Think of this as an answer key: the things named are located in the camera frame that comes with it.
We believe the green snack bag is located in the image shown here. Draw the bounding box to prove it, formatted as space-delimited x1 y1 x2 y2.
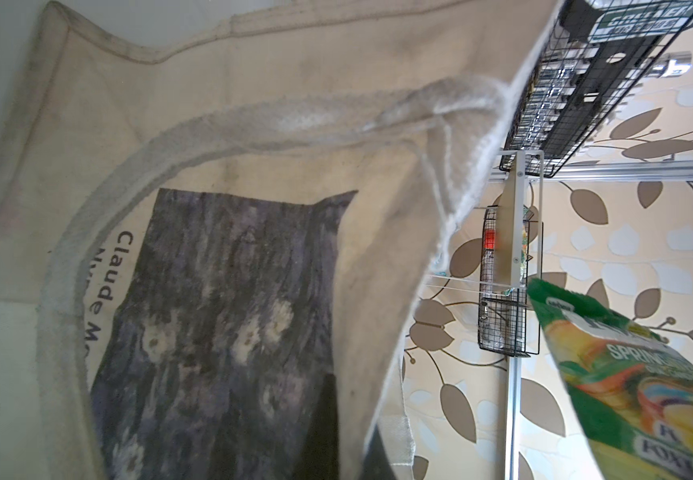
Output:
527 279 693 479

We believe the black wire basket back wall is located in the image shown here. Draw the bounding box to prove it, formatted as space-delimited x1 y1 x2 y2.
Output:
498 1 693 178

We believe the black wire basket wall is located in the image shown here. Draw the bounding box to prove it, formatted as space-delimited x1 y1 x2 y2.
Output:
477 205 540 358
498 1 693 178

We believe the plastic bottle red cap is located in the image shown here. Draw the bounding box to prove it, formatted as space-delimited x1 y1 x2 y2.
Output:
480 228 495 289

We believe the aluminium frame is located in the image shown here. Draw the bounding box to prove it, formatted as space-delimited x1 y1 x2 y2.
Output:
489 158 693 480

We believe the white wooden two-tier shelf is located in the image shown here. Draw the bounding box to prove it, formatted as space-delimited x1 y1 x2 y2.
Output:
423 149 545 295

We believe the cream canvas tote bag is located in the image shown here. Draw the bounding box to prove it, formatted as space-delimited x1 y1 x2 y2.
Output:
0 1 559 479

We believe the black wire basket right wall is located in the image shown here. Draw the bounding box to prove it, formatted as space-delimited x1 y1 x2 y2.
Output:
477 205 540 358

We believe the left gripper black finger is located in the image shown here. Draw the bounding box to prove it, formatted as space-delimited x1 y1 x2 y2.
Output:
297 371 395 480

